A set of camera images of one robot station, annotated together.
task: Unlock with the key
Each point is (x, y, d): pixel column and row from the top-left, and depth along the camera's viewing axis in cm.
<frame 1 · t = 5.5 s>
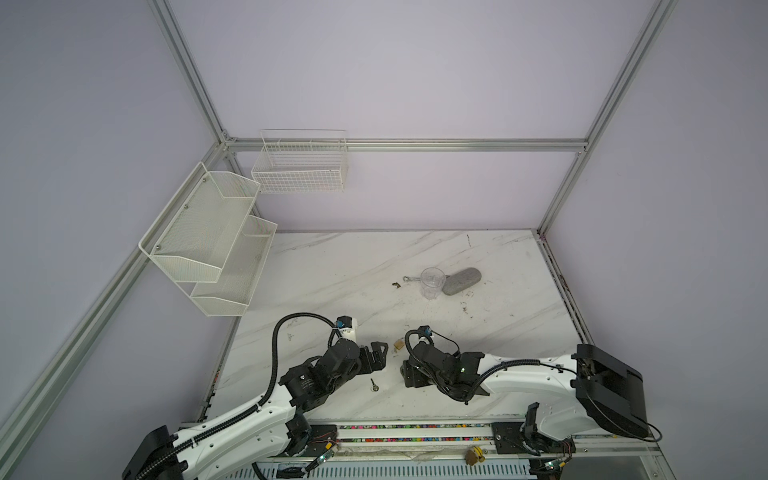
left hand: (374, 350, 79), fingers open
right hand: (407, 371, 82), fingers open
clear plastic cup: (431, 280, 106), point 2 cm above the table

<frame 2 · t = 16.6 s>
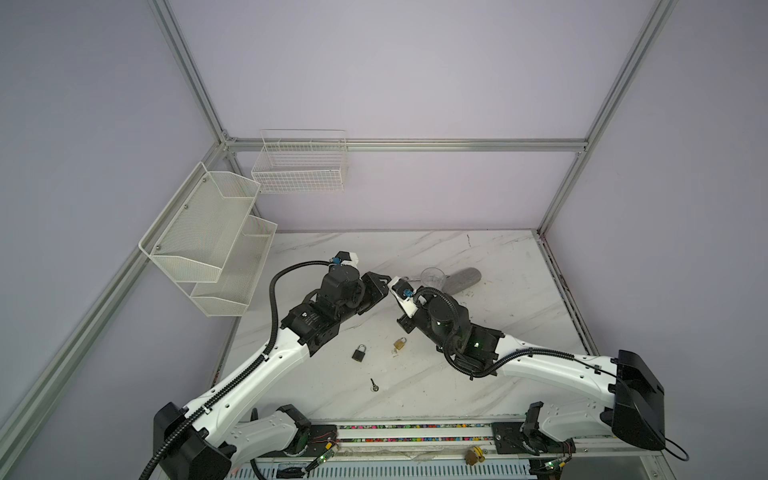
left hand: (391, 281, 72), fingers closed
right hand: (392, 288, 71), fingers closed
dark grey padlock: (359, 355, 90), on the table
the other named things where they were.

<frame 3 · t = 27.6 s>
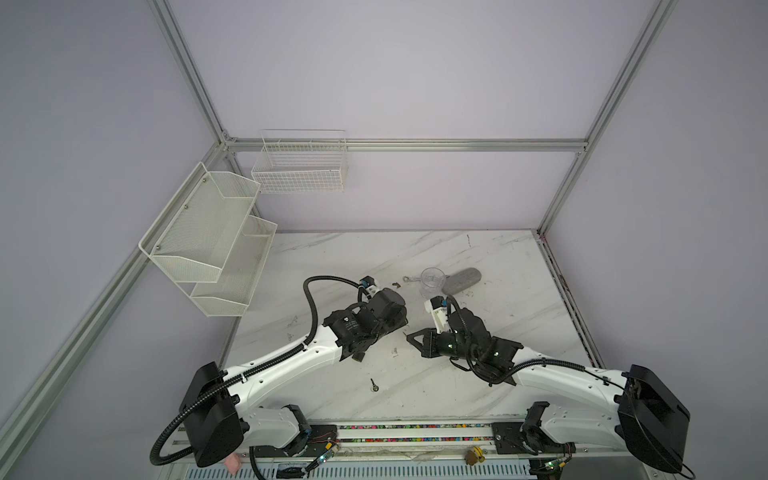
left hand: (400, 313, 77), fingers closed
right hand: (405, 339, 76), fingers closed
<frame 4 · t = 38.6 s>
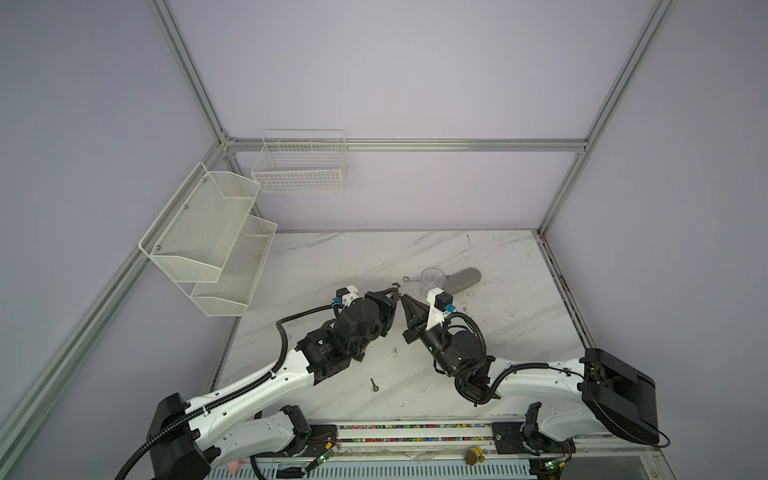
left hand: (404, 293, 70), fingers closed
right hand: (400, 299, 70), fingers closed
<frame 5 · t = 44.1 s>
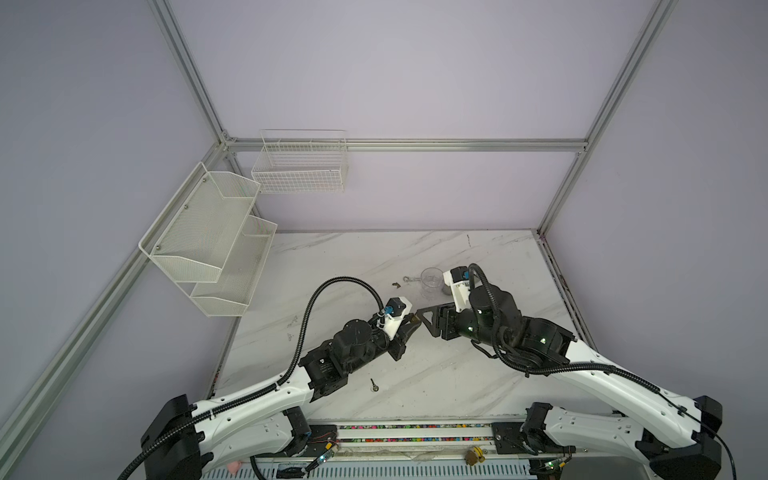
left hand: (414, 319, 71), fingers closed
right hand: (423, 311, 67), fingers open
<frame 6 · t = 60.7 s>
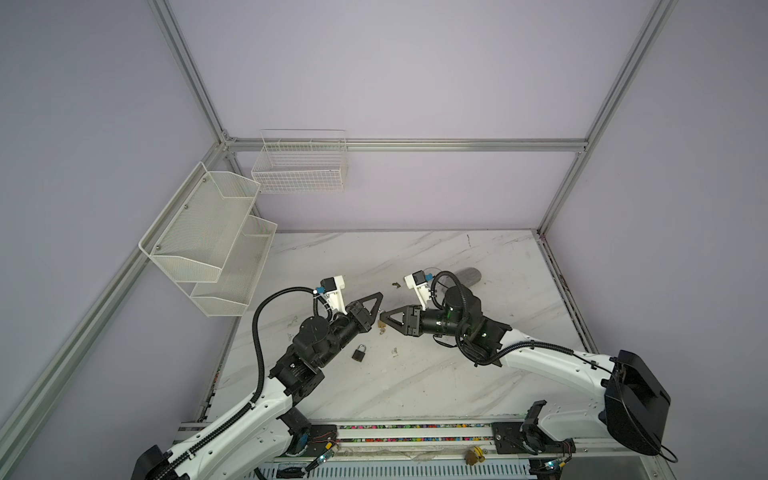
left hand: (383, 297, 69), fingers closed
right hand: (382, 320, 68), fingers open
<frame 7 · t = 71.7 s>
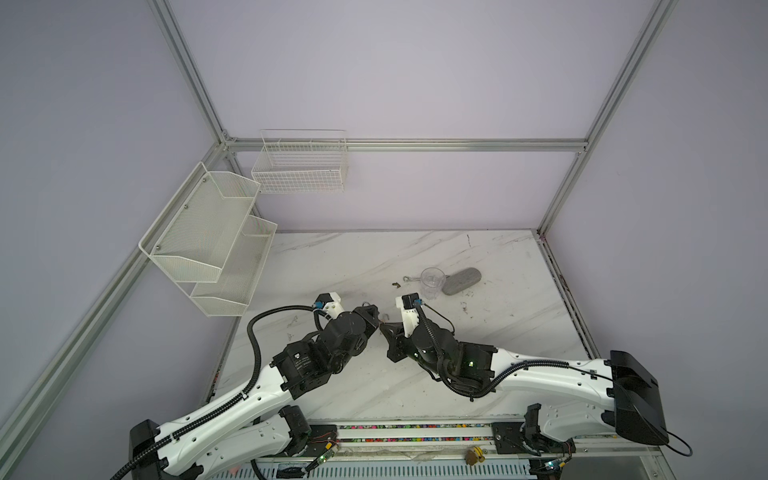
left hand: (377, 312, 72), fingers open
right hand: (376, 328, 70), fingers closed
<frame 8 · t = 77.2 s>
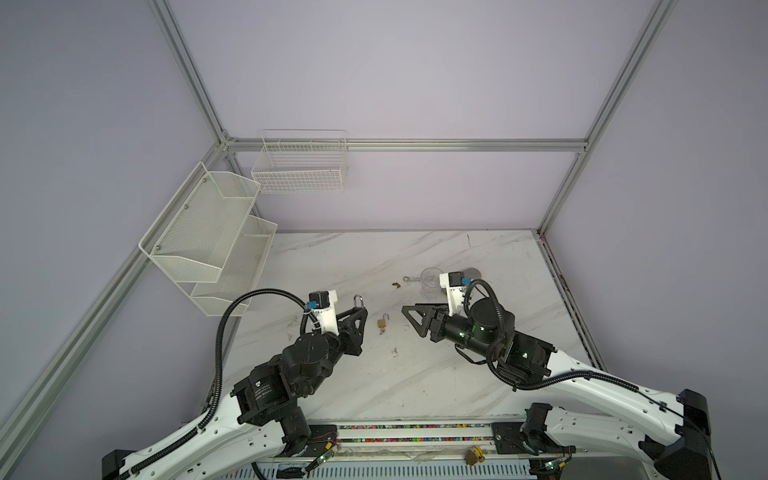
left hand: (362, 314, 66), fingers open
right hand: (406, 309, 65), fingers open
